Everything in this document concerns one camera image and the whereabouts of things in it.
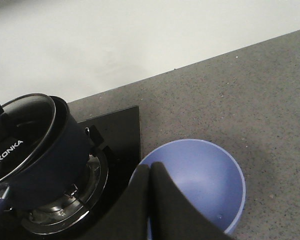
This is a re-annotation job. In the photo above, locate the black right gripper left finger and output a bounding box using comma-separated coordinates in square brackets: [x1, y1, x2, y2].
[81, 164, 150, 240]

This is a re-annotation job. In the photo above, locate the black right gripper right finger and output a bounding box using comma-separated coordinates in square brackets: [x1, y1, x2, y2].
[149, 162, 233, 240]

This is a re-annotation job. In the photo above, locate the blue plastic bowl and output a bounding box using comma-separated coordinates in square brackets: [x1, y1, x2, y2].
[140, 139, 246, 236]

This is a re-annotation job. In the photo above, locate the dark blue cooking pot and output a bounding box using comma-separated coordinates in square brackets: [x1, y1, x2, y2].
[0, 95, 90, 214]

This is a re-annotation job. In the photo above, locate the glass lid blue knob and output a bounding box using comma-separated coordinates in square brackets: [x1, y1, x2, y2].
[0, 93, 57, 182]

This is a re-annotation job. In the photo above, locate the right black pot support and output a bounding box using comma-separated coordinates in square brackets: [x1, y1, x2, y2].
[21, 125, 109, 236]

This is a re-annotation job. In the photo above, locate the right gas burner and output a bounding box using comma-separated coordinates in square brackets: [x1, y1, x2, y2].
[28, 156, 101, 225]

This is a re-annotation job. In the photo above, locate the black glass gas cooktop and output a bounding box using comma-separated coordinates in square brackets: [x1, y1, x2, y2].
[19, 106, 141, 240]

